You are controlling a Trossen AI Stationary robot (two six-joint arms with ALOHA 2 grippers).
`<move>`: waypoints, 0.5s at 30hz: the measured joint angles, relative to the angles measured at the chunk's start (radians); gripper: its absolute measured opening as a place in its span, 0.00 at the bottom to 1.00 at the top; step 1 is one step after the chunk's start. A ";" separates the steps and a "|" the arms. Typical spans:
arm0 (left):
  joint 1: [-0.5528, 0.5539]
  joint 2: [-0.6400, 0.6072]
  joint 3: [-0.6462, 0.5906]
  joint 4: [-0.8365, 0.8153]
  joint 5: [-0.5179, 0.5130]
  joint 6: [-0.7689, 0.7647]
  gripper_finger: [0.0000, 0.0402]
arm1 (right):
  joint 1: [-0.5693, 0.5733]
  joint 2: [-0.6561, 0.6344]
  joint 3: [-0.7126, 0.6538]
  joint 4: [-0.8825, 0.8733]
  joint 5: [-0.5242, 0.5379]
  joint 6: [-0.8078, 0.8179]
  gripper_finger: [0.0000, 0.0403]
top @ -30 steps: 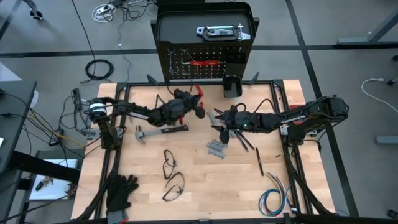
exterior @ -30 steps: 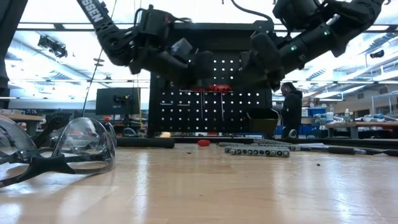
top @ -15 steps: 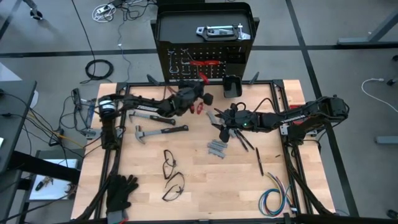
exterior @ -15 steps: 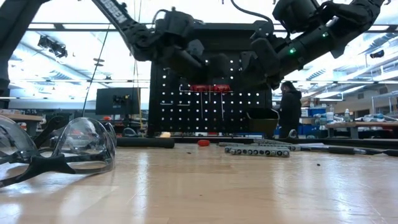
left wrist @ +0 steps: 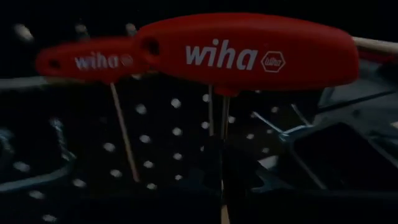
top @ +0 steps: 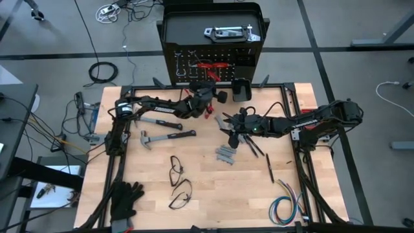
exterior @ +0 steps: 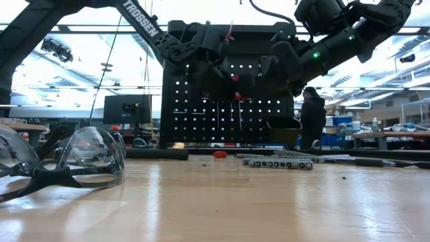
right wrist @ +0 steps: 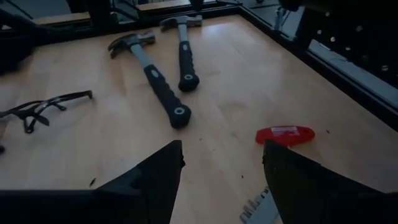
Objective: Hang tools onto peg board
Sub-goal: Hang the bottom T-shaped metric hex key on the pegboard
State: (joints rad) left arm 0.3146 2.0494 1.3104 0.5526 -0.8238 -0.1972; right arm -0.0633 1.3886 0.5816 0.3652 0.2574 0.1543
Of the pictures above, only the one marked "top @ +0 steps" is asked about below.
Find grey table leg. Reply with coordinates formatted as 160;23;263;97
351;11;414;48

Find black desk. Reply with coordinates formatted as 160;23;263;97
0;83;39;182

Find grey table foot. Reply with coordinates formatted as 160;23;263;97
389;140;414;151

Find black power strip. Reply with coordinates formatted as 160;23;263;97
74;91;86;115

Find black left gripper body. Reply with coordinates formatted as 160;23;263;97
190;87;228;111

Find black pegboard tool cart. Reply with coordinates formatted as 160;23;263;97
152;1;271;89

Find white floor cable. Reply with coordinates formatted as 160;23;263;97
375;80;414;118

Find multicoloured wire bundle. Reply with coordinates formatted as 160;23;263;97
268;179;307;227

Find grey perforated beams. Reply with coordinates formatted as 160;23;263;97
215;148;236;158

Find bunch of keys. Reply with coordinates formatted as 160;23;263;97
36;183;56;199

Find white paper sheet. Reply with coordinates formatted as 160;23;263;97
30;164;82;209

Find black coiled floor cable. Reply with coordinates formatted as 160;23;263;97
83;60;120;88

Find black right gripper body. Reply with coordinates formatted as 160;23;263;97
228;108;270;149

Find black aluminium table frame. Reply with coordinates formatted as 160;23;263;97
96;82;327;233

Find black ballpoint pen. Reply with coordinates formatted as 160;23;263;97
245;134;265;156
265;153;276;184
242;135;259;159

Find black work glove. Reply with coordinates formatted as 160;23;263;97
110;181;146;233

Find silver aluminium spirit level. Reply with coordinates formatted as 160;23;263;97
203;25;261;42

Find claw hammer black grip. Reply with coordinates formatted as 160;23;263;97
138;115;184;131
140;129;197;150

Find white power strip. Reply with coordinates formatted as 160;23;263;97
95;3;122;24

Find black chair base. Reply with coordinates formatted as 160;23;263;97
23;0;46;22

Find black plastic hanging bin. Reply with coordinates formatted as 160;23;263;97
232;78;253;103

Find clear safety glasses black frame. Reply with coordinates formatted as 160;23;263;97
168;178;194;210
169;155;185;188

